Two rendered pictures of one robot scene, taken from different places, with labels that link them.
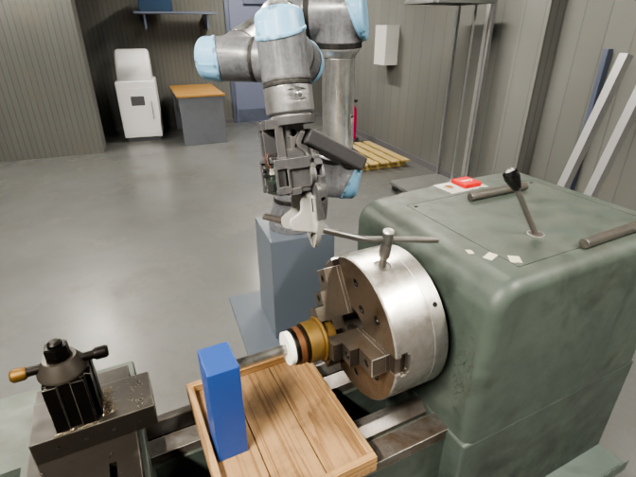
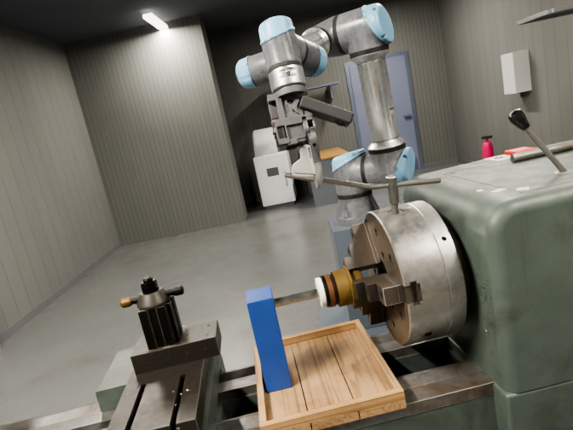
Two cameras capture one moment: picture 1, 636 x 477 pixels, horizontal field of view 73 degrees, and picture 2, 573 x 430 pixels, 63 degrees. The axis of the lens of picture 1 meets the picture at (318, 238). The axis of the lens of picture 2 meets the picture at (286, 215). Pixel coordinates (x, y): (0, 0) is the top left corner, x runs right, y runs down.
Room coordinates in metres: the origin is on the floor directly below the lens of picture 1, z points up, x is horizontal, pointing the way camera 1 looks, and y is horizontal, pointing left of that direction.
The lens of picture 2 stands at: (-0.28, -0.29, 1.49)
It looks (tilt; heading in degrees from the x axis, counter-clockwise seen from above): 12 degrees down; 23
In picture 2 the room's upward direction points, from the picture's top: 12 degrees counter-clockwise
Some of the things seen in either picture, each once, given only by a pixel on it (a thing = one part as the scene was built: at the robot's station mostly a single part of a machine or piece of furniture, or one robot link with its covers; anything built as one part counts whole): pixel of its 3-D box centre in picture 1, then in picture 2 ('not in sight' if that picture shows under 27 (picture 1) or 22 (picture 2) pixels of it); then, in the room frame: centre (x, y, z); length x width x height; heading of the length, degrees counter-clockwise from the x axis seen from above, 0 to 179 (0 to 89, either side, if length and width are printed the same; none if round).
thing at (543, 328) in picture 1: (496, 280); (558, 241); (0.96, -0.47, 1.06); 0.59 x 0.48 x 0.39; 116
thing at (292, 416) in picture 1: (273, 423); (319, 371); (0.66, 0.10, 0.88); 0.36 x 0.30 x 0.04; 26
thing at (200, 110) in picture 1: (198, 113); (327, 175); (7.29, 1.99, 0.37); 1.38 x 0.71 x 0.74; 22
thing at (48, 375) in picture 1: (61, 362); (152, 296); (0.57, 0.45, 1.13); 0.08 x 0.08 x 0.03
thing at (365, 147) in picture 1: (364, 155); not in sight; (5.80, -0.65, 0.05); 1.12 x 0.77 x 0.11; 21
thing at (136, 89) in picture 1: (138, 95); (274, 166); (7.18, 2.87, 0.67); 0.75 x 0.61 x 1.34; 21
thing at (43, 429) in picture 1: (97, 415); (177, 345); (0.58, 0.42, 1.00); 0.20 x 0.10 x 0.05; 116
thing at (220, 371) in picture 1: (223, 401); (269, 338); (0.61, 0.19, 1.00); 0.08 x 0.06 x 0.23; 26
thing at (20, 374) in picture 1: (26, 372); (130, 301); (0.55, 0.49, 1.13); 0.04 x 0.02 x 0.02; 116
